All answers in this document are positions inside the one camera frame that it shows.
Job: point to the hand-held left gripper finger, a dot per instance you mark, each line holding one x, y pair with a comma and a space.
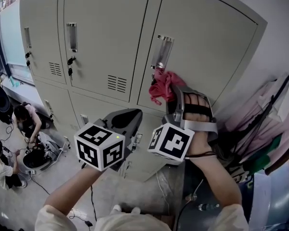
137, 126
108, 120

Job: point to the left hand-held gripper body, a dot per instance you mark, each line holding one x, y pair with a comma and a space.
96, 150

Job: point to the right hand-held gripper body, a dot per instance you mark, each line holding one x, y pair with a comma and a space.
173, 143

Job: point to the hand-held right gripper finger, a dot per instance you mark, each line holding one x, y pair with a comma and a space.
178, 93

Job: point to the red wiping cloth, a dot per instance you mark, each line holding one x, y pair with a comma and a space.
163, 85

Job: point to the grey metal locker door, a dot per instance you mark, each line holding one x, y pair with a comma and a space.
207, 44

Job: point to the person's right forearm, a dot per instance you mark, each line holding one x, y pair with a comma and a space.
219, 177

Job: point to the person's left forearm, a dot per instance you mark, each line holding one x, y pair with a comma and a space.
69, 189

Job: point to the beige metal locker cabinet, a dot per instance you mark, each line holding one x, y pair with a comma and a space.
98, 32

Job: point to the person's right hand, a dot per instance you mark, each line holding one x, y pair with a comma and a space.
197, 117

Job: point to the clear plastic sheet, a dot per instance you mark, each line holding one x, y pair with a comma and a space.
171, 191

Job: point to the clear plastic cup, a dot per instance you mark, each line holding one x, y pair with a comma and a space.
191, 197

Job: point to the white and black appliance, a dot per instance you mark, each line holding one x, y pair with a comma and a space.
36, 157

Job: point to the person's left white shoe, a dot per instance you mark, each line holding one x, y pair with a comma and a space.
115, 209

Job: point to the person's white shoe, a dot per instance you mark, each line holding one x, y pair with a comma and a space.
135, 210
115, 209

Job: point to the set of black locker keys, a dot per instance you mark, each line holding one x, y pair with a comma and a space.
70, 71

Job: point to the white power strip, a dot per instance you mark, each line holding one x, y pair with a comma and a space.
31, 172

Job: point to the person's right white shoe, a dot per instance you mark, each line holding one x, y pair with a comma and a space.
135, 210

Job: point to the white black patterned bag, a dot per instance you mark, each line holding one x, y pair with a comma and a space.
238, 174

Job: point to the clear plastic bottle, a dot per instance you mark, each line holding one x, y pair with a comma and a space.
208, 207

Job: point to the person's cream shirt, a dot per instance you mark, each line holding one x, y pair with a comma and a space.
125, 222

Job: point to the brown wooden slatted platform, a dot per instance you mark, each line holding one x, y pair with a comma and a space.
167, 221

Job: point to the green hanging garment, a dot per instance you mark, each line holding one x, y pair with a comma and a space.
262, 160

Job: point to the teal plastic object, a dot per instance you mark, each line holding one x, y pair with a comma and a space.
14, 82

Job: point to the black office chair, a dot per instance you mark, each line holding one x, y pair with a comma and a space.
0, 102

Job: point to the dark brown hanging item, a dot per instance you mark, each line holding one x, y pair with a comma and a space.
284, 163

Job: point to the blue grey metal bin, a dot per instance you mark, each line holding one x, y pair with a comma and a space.
279, 201

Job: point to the dark framed glass window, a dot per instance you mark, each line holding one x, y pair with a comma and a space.
12, 32

